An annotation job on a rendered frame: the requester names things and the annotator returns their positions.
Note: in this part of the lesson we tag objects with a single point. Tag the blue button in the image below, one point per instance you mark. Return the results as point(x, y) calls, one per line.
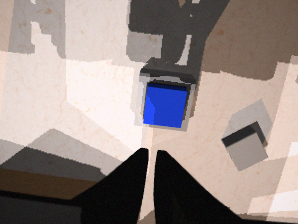
point(164, 99)

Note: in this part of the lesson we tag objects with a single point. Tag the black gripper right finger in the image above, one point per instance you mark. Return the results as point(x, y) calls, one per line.
point(180, 199)

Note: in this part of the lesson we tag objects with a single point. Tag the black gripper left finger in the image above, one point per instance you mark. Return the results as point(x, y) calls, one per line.
point(116, 199)

